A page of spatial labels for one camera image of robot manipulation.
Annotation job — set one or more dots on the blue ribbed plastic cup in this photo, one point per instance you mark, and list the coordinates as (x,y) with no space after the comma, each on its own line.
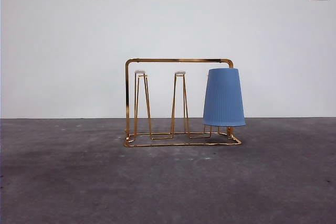
(224,98)

